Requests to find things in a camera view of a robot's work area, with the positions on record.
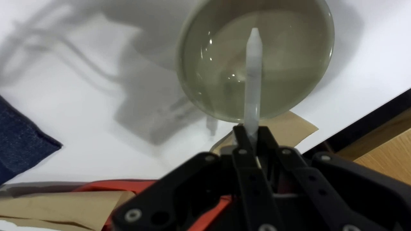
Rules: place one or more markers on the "dark blue cloth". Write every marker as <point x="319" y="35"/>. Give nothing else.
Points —
<point x="21" y="141"/>

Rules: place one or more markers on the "light wooden table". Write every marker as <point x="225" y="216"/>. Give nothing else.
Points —
<point x="386" y="157"/>

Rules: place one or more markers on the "white ceramic bowl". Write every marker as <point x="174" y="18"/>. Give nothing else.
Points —
<point x="283" y="46"/>

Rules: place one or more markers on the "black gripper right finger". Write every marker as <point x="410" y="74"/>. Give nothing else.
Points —
<point x="326" y="192"/>

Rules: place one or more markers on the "flat tan paper piece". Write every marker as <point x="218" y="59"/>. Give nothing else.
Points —
<point x="291" y="128"/>

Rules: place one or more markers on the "white marker with black cap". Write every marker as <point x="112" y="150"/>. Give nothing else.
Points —
<point x="254" y="77"/>

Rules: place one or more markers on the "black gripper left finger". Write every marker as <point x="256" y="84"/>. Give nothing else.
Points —
<point x="214" y="196"/>

